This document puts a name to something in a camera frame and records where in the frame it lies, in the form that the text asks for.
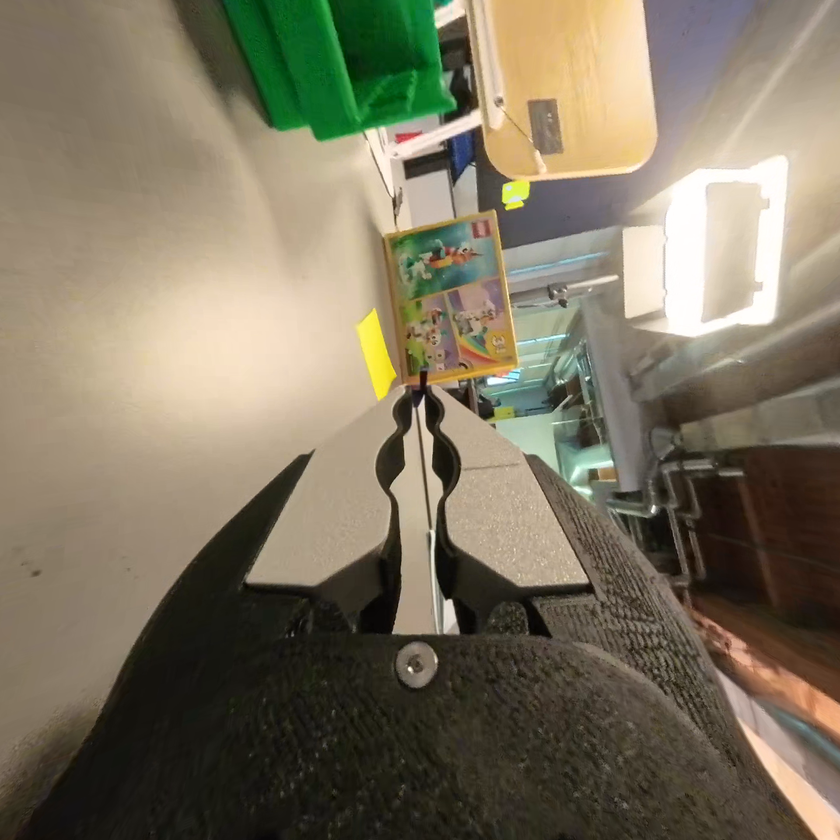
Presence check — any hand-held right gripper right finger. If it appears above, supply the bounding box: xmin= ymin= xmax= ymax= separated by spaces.
xmin=424 ymin=387 xmax=592 ymax=636

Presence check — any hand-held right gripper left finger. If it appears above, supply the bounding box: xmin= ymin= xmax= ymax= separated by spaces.
xmin=244 ymin=386 xmax=410 ymax=635

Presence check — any green plastic bin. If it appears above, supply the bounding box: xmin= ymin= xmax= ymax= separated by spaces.
xmin=222 ymin=0 xmax=459 ymax=143

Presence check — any yellow toy set box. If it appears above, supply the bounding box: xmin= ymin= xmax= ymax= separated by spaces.
xmin=383 ymin=210 xmax=521 ymax=387

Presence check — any yellow sticky note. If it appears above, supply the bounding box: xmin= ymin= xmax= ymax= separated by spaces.
xmin=356 ymin=308 xmax=397 ymax=402

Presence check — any black light stand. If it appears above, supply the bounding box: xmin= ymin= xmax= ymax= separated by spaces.
xmin=511 ymin=274 xmax=622 ymax=311

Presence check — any studio light panel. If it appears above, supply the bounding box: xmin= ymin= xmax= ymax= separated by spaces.
xmin=620 ymin=155 xmax=790 ymax=338

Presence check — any wooden book stand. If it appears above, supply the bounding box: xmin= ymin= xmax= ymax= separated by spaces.
xmin=364 ymin=0 xmax=659 ymax=182

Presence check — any large dark monitor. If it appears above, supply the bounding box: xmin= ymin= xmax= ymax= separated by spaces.
xmin=476 ymin=0 xmax=782 ymax=249

